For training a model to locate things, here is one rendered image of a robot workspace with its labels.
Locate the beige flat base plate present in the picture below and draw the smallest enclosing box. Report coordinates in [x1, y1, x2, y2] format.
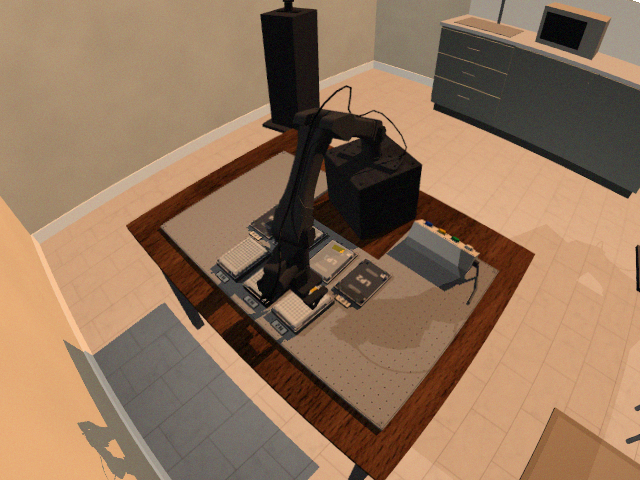
[160, 151, 499, 431]

